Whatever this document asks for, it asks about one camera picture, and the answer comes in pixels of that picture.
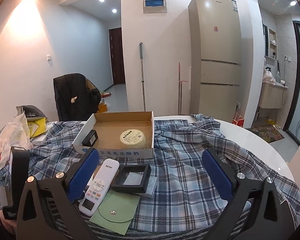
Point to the dark wooden door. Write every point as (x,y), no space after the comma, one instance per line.
(116,56)

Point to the green leather pouch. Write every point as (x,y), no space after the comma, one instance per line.
(116,211)

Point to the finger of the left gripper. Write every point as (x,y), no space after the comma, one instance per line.
(19,170)

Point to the grey lighter case box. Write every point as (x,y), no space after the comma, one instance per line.
(151,187)

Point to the striped grey towel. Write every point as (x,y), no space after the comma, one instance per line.
(102,233)

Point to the white plastic bag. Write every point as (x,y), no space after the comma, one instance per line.
(15,133)

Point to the person's left hand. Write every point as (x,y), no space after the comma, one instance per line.
(9,225)

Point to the round cream candy tin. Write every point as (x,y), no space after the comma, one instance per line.
(133,139)

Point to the cardboard tray box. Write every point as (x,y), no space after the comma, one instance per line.
(110,126)

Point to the yellow box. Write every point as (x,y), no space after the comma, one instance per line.
(37,126)

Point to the black square display case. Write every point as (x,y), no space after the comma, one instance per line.
(132,179)

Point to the floor mat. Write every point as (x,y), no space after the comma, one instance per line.
(267,133)

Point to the small black box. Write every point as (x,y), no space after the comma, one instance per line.
(90,139)

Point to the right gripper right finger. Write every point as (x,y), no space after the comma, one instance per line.
(268,217)

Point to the white AUX remote control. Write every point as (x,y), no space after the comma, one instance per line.
(98,189)

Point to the bathroom vanity cabinet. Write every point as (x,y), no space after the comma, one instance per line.
(272,96)

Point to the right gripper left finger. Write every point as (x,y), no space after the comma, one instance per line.
(36,221)

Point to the grey bag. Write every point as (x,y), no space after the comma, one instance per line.
(31,112)

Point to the grey mop handle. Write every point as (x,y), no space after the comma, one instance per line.
(142,76)

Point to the beige refrigerator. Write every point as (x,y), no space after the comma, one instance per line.
(216,58)

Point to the red paper bag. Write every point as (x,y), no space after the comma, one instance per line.
(238,120)

